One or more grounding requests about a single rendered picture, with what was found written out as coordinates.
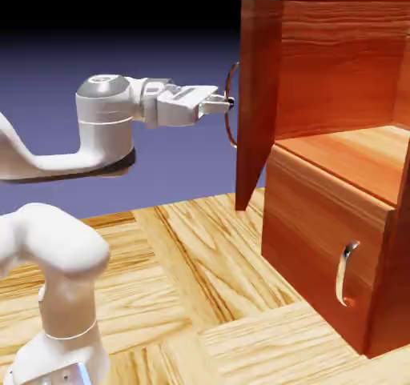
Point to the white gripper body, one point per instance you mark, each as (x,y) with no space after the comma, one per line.
(179,108)

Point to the reddish wooden drawer front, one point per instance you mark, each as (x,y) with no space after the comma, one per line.
(320,241)

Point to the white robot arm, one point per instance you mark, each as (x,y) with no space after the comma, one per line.
(102,129)

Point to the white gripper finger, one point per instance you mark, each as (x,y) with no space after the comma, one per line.
(221,97)
(214,107)

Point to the reddish wooden cabinet door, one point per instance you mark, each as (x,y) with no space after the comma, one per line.
(256,97)

